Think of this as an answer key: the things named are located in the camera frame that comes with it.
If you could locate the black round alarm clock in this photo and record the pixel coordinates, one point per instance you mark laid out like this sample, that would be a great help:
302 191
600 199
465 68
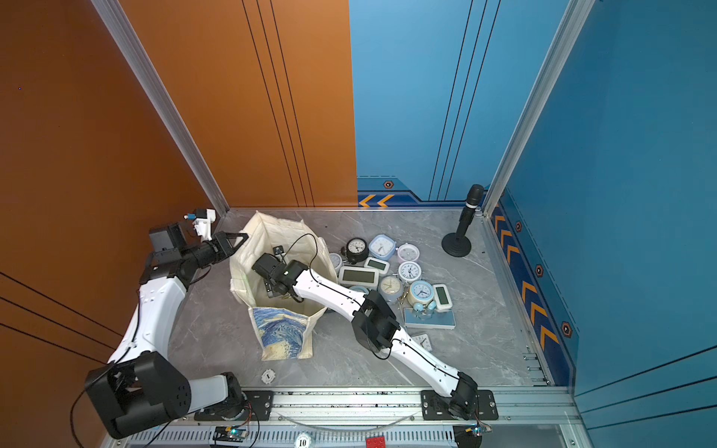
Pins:
356 250

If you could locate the white twin-bell alarm clock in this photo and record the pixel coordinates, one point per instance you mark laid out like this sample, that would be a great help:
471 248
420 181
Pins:
337 262

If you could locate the green circuit board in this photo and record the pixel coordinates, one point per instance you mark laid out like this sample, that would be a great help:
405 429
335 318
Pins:
230 435

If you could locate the red block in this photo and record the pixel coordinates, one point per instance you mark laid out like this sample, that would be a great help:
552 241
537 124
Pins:
376 442

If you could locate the yellow blue twin-bell clock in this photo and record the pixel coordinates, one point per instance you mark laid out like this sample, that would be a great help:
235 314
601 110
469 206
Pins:
421 297

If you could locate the black microphone on stand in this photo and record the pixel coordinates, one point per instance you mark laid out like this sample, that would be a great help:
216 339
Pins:
457 244

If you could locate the white round marker left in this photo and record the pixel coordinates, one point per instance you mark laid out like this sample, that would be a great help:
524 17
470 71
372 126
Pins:
268 376

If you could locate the cream round alarm clock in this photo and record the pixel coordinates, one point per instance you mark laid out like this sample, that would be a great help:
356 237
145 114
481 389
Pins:
391 288

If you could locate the pink round alarm clock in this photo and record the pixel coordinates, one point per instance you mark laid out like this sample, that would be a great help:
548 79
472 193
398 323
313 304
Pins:
408 252

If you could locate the cream canvas bag starry print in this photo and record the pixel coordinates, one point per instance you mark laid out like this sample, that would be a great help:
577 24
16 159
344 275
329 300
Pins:
282 326

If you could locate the right circuit board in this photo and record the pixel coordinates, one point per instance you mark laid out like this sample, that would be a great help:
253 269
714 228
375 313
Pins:
479 429

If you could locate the light blue square alarm clock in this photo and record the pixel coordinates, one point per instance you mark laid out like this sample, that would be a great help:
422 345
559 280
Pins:
382 247

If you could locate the white green digital clock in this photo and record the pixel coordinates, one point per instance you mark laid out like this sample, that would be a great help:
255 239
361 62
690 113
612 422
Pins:
443 298

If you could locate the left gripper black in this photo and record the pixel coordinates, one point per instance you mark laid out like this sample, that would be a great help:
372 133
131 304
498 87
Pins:
223 244

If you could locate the small white digital clock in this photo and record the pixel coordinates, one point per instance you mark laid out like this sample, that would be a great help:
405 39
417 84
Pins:
377 264

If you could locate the white round alarm clock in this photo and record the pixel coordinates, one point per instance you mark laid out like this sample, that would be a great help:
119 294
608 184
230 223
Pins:
410 272

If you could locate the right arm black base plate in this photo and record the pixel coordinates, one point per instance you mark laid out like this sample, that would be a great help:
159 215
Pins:
481 406

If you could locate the blue rectangular clock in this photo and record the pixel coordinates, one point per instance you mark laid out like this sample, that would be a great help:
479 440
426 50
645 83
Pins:
435 321

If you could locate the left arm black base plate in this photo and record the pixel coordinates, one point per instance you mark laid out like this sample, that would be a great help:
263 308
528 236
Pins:
252 404

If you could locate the white round number tag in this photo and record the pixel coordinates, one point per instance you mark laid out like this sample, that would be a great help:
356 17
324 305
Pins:
304 440

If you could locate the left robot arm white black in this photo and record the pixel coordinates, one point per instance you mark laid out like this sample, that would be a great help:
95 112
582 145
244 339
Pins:
140 388

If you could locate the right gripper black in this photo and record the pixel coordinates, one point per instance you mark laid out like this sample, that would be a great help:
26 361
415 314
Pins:
270 287

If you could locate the large white digital clock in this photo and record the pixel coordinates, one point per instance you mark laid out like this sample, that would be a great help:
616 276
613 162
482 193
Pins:
358 276

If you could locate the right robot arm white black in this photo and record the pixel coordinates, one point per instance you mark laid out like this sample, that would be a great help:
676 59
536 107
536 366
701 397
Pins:
375 327

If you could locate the small white square clock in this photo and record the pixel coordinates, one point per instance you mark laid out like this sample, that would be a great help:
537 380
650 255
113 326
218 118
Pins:
423 340

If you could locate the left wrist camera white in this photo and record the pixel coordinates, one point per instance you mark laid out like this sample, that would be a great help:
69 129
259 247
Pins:
202 220

